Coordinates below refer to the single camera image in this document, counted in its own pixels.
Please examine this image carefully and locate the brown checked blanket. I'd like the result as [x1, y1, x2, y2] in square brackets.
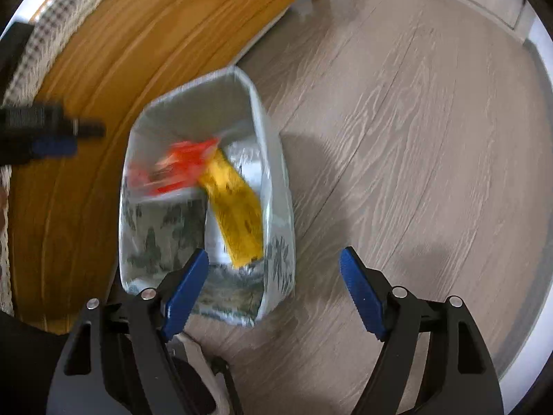
[1, 0, 139, 332]

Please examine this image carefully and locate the red snack wrapper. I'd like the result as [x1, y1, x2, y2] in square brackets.
[126, 138, 219, 196]

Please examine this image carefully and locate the yellow snack wrapper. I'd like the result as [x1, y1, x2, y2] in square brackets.
[199, 149, 263, 268]

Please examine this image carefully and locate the patterned fabric trash bin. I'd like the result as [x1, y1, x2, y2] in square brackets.
[118, 66, 295, 326]

